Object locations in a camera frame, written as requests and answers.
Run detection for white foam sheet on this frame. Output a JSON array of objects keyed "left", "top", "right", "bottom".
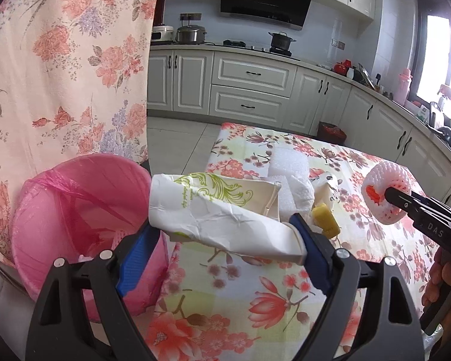
[{"left": 268, "top": 147, "right": 310, "bottom": 181}]

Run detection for silver pressure cooker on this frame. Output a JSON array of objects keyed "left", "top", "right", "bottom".
[{"left": 175, "top": 23, "right": 207, "bottom": 44}]

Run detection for white paper towel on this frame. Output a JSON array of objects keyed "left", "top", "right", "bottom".
[{"left": 276, "top": 175, "right": 317, "bottom": 221}]

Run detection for white lower kitchen cabinets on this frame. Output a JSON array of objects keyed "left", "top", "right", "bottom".
[{"left": 146, "top": 47, "right": 451, "bottom": 230}]

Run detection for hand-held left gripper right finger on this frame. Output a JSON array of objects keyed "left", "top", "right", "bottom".
[{"left": 289, "top": 212, "right": 426, "bottom": 361}]

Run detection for pink bin with pink bag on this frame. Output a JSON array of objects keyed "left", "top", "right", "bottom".
[{"left": 11, "top": 154, "right": 170, "bottom": 322}]

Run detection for white rice cooker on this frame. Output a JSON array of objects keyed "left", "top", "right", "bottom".
[{"left": 151, "top": 25, "right": 174, "bottom": 43}]

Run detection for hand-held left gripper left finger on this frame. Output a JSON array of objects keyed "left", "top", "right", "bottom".
[{"left": 26, "top": 220, "right": 166, "bottom": 361}]

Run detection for pink thermos bottle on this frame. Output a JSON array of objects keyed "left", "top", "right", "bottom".
[{"left": 393, "top": 68, "right": 413, "bottom": 106}]

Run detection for white tissue packet green print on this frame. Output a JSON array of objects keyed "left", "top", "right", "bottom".
[{"left": 148, "top": 172, "right": 309, "bottom": 266}]

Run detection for floral tablecloth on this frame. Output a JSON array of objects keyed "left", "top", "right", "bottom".
[{"left": 145, "top": 121, "right": 449, "bottom": 361}]

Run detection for pink and white foam fruit net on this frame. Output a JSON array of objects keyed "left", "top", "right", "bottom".
[{"left": 363, "top": 160, "right": 414, "bottom": 226}]

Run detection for black gas stove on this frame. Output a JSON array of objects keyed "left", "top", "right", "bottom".
[{"left": 223, "top": 39, "right": 301, "bottom": 56}]

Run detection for small bin with red bag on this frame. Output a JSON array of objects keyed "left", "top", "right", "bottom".
[{"left": 318, "top": 121, "right": 347, "bottom": 144}]

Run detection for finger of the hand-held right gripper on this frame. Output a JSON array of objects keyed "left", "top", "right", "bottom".
[{"left": 384, "top": 187, "right": 451, "bottom": 226}]

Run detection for metal tray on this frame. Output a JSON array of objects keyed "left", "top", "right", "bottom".
[{"left": 355, "top": 64, "right": 374, "bottom": 87}]

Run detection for yellow sponge piece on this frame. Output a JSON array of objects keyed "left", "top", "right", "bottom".
[{"left": 311, "top": 203, "right": 341, "bottom": 238}]

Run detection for black cooking pot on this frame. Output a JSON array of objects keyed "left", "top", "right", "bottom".
[{"left": 268, "top": 31, "right": 297, "bottom": 51}]

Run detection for floral curtain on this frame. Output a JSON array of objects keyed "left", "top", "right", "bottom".
[{"left": 0, "top": 0, "right": 163, "bottom": 271}]

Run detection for person's right hand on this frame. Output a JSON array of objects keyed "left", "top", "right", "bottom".
[{"left": 422, "top": 258, "right": 451, "bottom": 311}]

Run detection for kitchen window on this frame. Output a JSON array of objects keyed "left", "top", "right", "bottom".
[{"left": 413, "top": 0, "right": 451, "bottom": 110}]

